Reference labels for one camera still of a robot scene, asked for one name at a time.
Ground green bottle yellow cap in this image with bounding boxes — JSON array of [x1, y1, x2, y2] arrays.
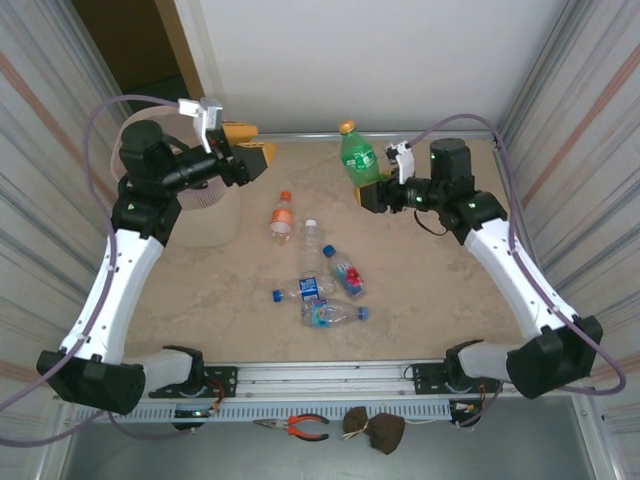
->
[[338, 119, 384, 189]]

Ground orange label bottle orange cap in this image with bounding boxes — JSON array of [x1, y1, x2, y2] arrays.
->
[[269, 191, 296, 246]]

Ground pink flower bottle blue cap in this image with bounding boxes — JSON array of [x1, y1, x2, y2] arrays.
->
[[322, 244, 367, 300]]

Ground tall clear bottle white cap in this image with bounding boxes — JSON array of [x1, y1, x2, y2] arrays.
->
[[298, 218, 325, 281]]

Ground dark blue label clear bottle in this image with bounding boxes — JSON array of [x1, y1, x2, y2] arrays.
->
[[272, 273, 338, 304]]

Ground colourful label bottle blue cap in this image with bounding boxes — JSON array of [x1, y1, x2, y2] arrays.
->
[[299, 297, 372, 330]]

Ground pink mesh waste bin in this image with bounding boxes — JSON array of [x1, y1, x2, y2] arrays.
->
[[110, 107, 244, 249]]

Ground brown wooden door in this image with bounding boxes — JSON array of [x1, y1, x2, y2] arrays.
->
[[72, 0, 207, 104]]

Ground brown cloth pouch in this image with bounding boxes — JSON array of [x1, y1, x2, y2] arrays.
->
[[341, 405, 407, 457]]

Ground grey metal sheet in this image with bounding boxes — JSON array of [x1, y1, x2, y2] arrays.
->
[[59, 424, 596, 480]]

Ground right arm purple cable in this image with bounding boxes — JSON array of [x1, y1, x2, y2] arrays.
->
[[408, 113, 629, 429]]

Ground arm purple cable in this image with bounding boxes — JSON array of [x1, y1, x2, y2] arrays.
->
[[408, 113, 629, 429], [0, 94, 194, 447]]

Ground thin aluminium edge rail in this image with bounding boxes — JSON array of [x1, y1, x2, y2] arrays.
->
[[254, 130, 501, 145]]

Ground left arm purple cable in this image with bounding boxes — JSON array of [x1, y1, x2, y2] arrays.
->
[[0, 94, 194, 447]]

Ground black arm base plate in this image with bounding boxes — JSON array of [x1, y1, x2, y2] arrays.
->
[[148, 366, 239, 400], [411, 362, 503, 397]]

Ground long aluminium base rail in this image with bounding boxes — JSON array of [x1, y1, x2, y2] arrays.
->
[[142, 355, 599, 401]]

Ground grey slotted cable duct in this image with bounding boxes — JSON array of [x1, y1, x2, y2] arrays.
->
[[124, 399, 454, 426]]

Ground orange handled pliers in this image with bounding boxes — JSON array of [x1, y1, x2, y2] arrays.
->
[[252, 413, 332, 443]]

